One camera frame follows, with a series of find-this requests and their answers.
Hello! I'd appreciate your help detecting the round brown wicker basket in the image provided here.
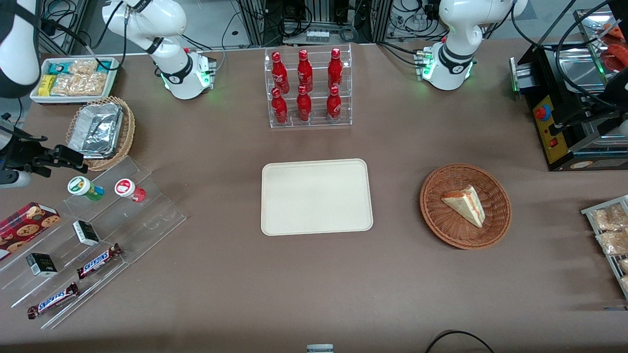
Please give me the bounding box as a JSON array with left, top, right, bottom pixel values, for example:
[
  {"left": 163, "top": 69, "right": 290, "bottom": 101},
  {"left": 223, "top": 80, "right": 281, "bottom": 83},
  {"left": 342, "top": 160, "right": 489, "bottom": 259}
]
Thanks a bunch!
[{"left": 419, "top": 163, "right": 512, "bottom": 250}]

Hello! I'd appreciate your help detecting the red cookie box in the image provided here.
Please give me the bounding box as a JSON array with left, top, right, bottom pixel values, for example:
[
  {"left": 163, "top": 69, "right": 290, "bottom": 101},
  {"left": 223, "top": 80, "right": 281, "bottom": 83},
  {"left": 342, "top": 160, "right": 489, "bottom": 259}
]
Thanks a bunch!
[{"left": 0, "top": 202, "right": 61, "bottom": 261}]

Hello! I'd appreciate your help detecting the aluminium foil tray stack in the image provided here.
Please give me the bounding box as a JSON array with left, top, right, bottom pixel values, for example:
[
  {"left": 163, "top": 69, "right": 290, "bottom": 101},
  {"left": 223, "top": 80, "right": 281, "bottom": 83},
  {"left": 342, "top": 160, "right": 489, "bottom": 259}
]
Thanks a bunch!
[{"left": 68, "top": 102, "right": 124, "bottom": 159}]

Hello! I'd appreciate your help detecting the black cable loop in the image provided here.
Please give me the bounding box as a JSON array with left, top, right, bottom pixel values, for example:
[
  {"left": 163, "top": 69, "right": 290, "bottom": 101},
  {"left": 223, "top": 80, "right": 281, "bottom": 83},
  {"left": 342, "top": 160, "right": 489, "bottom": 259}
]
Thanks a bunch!
[{"left": 424, "top": 330, "right": 496, "bottom": 353}]

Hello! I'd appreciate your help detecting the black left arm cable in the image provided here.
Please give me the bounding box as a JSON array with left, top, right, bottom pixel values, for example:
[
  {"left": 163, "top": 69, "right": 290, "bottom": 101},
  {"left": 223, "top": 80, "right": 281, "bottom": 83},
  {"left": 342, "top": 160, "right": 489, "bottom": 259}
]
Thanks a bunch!
[{"left": 510, "top": 0, "right": 611, "bottom": 53}]

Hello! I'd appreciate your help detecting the red gum bottle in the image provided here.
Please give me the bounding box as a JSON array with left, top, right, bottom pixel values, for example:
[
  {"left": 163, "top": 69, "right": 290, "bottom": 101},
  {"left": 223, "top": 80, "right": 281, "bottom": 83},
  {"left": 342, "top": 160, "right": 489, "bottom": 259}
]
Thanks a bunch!
[{"left": 114, "top": 178, "right": 147, "bottom": 203}]

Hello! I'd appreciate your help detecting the wrapped triangle sandwich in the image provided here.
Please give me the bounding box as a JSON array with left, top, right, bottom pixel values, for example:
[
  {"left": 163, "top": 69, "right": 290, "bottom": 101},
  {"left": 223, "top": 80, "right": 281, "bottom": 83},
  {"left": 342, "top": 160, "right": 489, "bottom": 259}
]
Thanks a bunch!
[{"left": 441, "top": 185, "right": 486, "bottom": 228}]

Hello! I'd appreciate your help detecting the small black box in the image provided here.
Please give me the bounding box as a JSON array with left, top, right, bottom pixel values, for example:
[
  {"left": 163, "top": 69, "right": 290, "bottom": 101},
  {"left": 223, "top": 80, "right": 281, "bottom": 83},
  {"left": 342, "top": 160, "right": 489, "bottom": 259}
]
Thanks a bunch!
[
  {"left": 26, "top": 252, "right": 58, "bottom": 277},
  {"left": 73, "top": 220, "right": 101, "bottom": 247}
]

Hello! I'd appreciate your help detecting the clear bag of crackers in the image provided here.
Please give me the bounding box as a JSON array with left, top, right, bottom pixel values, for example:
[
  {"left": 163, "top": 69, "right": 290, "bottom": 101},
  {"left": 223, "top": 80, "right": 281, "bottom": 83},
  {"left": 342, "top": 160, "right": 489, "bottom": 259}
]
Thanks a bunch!
[
  {"left": 51, "top": 73, "right": 108, "bottom": 97},
  {"left": 70, "top": 59, "right": 100, "bottom": 76}
]

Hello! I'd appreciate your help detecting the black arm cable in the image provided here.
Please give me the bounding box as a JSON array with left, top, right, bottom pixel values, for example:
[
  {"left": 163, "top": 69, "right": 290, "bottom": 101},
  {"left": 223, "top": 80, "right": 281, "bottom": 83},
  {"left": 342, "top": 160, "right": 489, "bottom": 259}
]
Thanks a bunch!
[
  {"left": 38, "top": 5, "right": 129, "bottom": 70},
  {"left": 510, "top": 0, "right": 611, "bottom": 53}
]

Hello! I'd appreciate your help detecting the clear acrylic stepped display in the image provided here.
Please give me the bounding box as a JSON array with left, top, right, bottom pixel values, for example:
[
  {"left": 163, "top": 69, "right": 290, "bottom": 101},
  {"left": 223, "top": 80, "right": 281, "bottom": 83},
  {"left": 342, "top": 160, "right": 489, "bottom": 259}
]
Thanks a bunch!
[{"left": 0, "top": 156, "right": 187, "bottom": 330}]

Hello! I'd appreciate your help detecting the grey wire rack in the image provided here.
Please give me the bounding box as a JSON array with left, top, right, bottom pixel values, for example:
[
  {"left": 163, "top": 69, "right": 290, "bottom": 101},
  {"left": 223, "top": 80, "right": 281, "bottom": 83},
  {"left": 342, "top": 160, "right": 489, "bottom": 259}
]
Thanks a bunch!
[{"left": 581, "top": 195, "right": 628, "bottom": 301}]

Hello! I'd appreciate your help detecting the beige rectangular plastic tray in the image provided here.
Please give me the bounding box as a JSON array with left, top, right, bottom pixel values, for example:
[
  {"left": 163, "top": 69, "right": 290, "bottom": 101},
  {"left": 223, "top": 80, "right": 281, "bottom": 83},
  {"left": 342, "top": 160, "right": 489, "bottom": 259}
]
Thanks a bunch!
[{"left": 261, "top": 158, "right": 374, "bottom": 236}]

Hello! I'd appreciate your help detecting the clear acrylic bottle rack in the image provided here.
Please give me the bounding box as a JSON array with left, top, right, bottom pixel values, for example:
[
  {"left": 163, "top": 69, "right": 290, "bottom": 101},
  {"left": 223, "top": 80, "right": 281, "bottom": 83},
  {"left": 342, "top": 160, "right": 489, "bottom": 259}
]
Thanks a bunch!
[{"left": 264, "top": 43, "right": 353, "bottom": 129}]

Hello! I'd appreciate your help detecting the white plastic snack bin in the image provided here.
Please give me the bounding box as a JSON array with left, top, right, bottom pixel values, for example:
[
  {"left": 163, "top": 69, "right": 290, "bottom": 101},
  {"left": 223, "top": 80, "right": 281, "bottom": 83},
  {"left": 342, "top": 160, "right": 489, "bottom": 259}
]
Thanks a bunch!
[{"left": 29, "top": 56, "right": 121, "bottom": 104}]

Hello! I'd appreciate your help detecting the oval tan wicker basket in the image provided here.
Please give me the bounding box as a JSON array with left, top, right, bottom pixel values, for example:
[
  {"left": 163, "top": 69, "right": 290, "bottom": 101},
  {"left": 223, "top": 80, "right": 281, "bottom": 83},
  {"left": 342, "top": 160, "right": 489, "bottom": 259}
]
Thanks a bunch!
[{"left": 65, "top": 96, "right": 136, "bottom": 172}]

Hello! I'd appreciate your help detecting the black food warmer appliance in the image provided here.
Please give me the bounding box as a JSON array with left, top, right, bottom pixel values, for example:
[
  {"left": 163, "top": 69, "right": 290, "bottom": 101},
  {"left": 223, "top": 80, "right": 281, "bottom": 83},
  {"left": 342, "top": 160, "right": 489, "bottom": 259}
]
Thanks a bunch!
[{"left": 509, "top": 7, "right": 628, "bottom": 172}]

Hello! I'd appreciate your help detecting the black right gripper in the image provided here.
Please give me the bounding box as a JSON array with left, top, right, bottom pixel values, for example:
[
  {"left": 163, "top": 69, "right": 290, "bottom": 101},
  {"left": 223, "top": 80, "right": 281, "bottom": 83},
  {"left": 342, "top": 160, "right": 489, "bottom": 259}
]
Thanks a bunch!
[{"left": 0, "top": 128, "right": 89, "bottom": 177}]

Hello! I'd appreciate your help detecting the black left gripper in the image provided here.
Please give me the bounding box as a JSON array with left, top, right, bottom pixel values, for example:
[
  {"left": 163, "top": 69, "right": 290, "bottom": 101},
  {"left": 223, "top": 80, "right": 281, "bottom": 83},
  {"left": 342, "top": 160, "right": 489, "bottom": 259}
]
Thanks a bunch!
[{"left": 549, "top": 73, "right": 628, "bottom": 139}]

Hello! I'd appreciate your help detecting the green gum bottle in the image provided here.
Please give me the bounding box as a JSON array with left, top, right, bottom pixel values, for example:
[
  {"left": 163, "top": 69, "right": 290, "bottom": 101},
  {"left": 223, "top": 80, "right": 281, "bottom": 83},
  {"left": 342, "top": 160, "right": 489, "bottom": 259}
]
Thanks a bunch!
[{"left": 67, "top": 176, "right": 105, "bottom": 202}]

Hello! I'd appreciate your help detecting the red cola bottle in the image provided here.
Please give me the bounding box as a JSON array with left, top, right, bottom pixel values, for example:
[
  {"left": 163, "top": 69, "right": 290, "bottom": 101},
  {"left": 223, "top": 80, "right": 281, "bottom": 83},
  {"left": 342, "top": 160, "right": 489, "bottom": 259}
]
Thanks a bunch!
[
  {"left": 297, "top": 49, "right": 314, "bottom": 92},
  {"left": 326, "top": 86, "right": 342, "bottom": 122},
  {"left": 296, "top": 85, "right": 313, "bottom": 123},
  {"left": 271, "top": 87, "right": 289, "bottom": 125},
  {"left": 271, "top": 51, "right": 290, "bottom": 94},
  {"left": 328, "top": 47, "right": 344, "bottom": 89}
]

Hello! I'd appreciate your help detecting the snickers chocolate bar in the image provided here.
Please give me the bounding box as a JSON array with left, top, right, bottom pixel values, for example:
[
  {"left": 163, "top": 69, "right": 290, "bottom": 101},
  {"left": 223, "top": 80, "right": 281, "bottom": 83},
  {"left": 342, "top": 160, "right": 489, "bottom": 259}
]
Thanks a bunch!
[
  {"left": 76, "top": 243, "right": 123, "bottom": 280},
  {"left": 27, "top": 282, "right": 80, "bottom": 320}
]

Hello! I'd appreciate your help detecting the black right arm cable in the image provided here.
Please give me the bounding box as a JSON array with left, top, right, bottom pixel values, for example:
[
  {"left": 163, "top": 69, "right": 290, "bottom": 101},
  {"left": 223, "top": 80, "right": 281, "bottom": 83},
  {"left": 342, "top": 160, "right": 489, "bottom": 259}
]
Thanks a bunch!
[{"left": 38, "top": 5, "right": 129, "bottom": 70}]

